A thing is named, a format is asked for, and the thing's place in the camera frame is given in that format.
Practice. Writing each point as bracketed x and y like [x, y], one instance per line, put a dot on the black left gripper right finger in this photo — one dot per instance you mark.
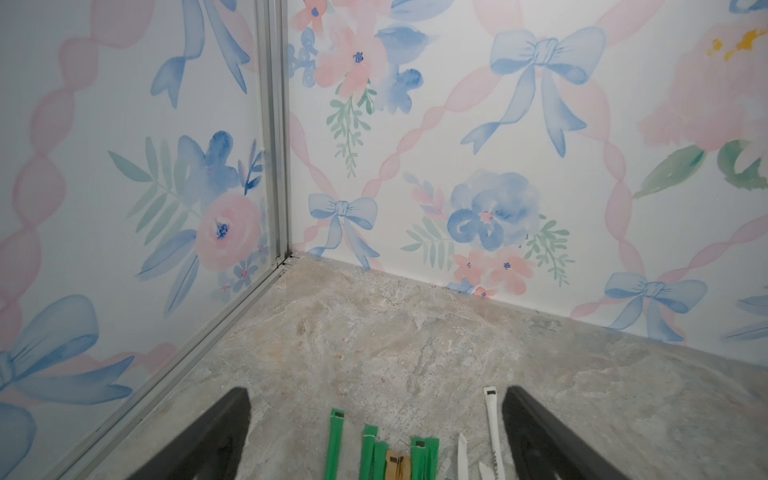
[545, 448]

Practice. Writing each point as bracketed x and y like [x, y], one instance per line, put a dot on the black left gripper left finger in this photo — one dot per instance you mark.
[209, 448]

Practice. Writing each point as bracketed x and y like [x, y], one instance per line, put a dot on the white straw pile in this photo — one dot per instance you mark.
[491, 401]

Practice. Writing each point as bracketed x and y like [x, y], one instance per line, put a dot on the thin white straw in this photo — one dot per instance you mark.
[462, 464]

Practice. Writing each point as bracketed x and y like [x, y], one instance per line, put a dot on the green wrapped straw far left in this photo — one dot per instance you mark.
[336, 426]

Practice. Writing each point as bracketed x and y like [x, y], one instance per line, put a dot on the brown paper wrapped straw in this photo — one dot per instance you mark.
[398, 466]

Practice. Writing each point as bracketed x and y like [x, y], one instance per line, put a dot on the aluminium frame post left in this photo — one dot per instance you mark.
[271, 39]

